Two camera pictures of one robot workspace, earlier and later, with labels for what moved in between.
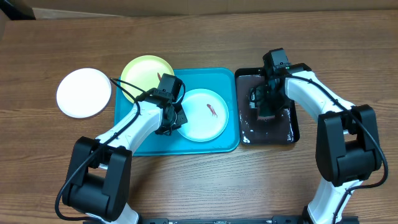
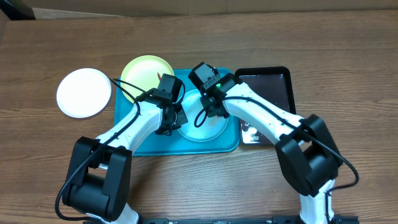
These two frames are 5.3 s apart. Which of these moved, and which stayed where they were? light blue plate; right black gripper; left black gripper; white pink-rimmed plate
Moved: right black gripper
Stayed: left black gripper; white pink-rimmed plate; light blue plate
